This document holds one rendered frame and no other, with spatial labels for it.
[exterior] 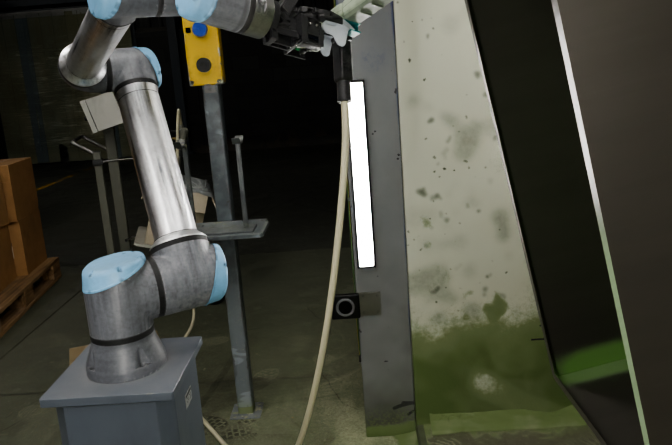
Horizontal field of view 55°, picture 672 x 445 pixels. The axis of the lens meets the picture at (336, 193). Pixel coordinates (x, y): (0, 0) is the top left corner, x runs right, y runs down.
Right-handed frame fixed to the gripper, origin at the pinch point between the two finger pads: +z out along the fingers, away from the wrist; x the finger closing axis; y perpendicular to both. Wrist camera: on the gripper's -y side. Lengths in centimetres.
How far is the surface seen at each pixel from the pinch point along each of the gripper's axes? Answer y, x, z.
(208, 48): -36, -89, 11
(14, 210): -26, -339, -1
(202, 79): -26, -94, 11
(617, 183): 43, 47, 16
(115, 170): -43, -281, 42
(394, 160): 7, -53, 60
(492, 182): 16, -36, 88
